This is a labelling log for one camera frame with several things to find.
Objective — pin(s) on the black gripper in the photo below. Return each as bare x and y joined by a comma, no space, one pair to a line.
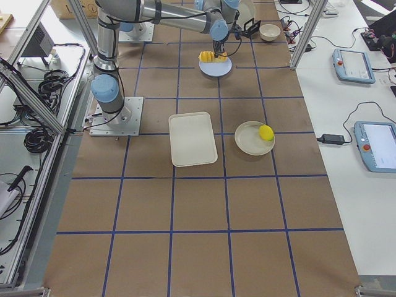
218,45

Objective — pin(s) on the yellow twisted bread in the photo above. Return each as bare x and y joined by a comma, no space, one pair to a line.
211,57

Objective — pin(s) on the blue plate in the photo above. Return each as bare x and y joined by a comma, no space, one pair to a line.
216,69

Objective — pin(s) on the cream plate in rack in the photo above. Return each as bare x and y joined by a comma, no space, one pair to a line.
247,11

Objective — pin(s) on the cream round plate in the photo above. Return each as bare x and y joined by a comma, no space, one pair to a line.
248,140

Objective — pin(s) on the black dish rack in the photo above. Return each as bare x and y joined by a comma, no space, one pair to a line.
250,27

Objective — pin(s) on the cream bowl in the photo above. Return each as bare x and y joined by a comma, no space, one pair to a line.
269,32

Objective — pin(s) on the cream rectangular tray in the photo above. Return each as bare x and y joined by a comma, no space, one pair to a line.
192,139

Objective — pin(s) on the yellow lemon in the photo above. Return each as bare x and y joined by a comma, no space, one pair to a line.
266,133

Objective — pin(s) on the upper teach pendant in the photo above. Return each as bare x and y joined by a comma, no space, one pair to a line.
353,66

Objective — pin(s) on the teach pendant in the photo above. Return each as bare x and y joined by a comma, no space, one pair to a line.
376,145
353,66

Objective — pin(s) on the black power adapter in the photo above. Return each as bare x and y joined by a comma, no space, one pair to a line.
335,139

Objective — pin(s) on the grey control box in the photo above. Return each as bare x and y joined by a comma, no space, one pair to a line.
40,45

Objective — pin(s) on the lower teach pendant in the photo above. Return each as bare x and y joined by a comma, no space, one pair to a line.
376,145

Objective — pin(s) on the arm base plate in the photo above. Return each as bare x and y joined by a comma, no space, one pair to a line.
146,37
127,123

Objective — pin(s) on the aluminium frame post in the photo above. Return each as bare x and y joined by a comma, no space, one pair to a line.
308,30

